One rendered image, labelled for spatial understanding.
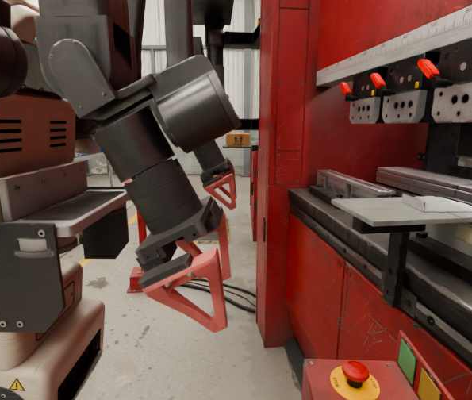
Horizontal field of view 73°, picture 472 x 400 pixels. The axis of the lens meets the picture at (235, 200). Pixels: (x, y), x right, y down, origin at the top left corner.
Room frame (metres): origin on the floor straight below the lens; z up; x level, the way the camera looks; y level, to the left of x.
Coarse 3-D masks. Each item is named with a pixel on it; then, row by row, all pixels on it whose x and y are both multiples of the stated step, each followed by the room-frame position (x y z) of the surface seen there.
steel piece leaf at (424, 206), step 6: (402, 198) 0.69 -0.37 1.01; (408, 198) 0.67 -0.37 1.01; (414, 198) 0.65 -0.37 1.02; (408, 204) 0.67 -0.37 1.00; (414, 204) 0.65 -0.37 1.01; (420, 204) 0.62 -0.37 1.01; (426, 204) 0.67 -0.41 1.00; (432, 204) 0.67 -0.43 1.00; (438, 204) 0.67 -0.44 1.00; (444, 204) 0.67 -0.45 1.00; (450, 204) 0.67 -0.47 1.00; (420, 210) 0.62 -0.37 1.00; (426, 210) 0.62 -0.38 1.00; (432, 210) 0.62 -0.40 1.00; (438, 210) 0.62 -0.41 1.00; (444, 210) 0.62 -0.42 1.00; (450, 210) 0.62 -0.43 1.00; (456, 210) 0.62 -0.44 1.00; (462, 210) 0.62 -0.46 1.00; (468, 210) 0.62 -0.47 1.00
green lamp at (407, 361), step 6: (402, 342) 0.44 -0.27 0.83; (402, 348) 0.44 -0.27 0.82; (408, 348) 0.43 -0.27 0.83; (402, 354) 0.44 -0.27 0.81; (408, 354) 0.42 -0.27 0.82; (402, 360) 0.44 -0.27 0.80; (408, 360) 0.42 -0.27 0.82; (414, 360) 0.41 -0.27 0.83; (402, 366) 0.44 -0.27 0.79; (408, 366) 0.42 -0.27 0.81; (414, 366) 0.41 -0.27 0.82; (408, 372) 0.42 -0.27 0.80; (408, 378) 0.42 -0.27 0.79
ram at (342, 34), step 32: (320, 0) 1.51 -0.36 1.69; (352, 0) 1.22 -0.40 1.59; (384, 0) 1.02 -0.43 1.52; (416, 0) 0.88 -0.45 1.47; (448, 0) 0.77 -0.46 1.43; (320, 32) 1.49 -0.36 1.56; (352, 32) 1.20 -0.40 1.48; (384, 32) 1.01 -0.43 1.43; (448, 32) 0.76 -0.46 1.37; (320, 64) 1.47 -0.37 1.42; (384, 64) 0.99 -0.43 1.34
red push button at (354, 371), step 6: (348, 360) 0.43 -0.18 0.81; (354, 360) 0.43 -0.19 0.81; (342, 366) 0.43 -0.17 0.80; (348, 366) 0.42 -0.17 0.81; (354, 366) 0.42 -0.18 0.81; (360, 366) 0.42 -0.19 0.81; (348, 372) 0.41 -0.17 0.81; (354, 372) 0.40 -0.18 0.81; (360, 372) 0.40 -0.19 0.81; (366, 372) 0.41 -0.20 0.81; (348, 378) 0.40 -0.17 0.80; (354, 378) 0.40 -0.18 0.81; (360, 378) 0.40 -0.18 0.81; (366, 378) 0.40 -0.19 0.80; (348, 384) 0.41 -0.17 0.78; (354, 384) 0.41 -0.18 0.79; (360, 384) 0.41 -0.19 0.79
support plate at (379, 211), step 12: (336, 204) 0.70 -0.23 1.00; (348, 204) 0.68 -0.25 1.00; (360, 204) 0.68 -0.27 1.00; (372, 204) 0.68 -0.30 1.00; (384, 204) 0.68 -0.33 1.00; (396, 204) 0.68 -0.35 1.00; (360, 216) 0.59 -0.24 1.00; (372, 216) 0.58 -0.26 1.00; (384, 216) 0.58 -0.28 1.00; (396, 216) 0.58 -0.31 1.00; (408, 216) 0.58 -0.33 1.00; (420, 216) 0.58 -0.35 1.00; (432, 216) 0.58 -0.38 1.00; (444, 216) 0.58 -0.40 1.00; (456, 216) 0.58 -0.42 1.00; (468, 216) 0.58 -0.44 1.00
